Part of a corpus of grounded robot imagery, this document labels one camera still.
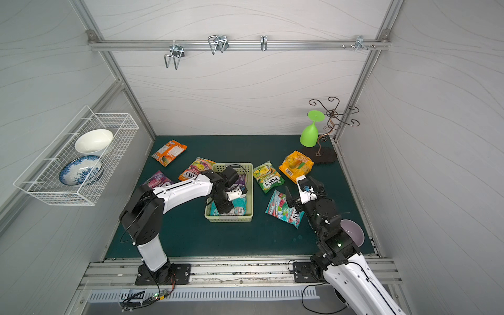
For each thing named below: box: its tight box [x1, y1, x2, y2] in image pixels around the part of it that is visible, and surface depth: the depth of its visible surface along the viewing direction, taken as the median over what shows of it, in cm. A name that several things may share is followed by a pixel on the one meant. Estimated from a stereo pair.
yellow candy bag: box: [278, 150, 315, 185], surface depth 103 cm
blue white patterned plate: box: [59, 155, 104, 187], surface depth 65 cm
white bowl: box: [74, 129, 114, 156], surface depth 72 cm
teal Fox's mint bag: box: [265, 189, 306, 229], surface depth 90 cm
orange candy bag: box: [150, 139, 188, 167], surface depth 113 cm
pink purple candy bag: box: [146, 169, 175, 190], surface depth 100 cm
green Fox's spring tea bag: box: [252, 160, 285, 194], surface depth 103 cm
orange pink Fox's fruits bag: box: [178, 156, 217, 182], surface depth 106 cm
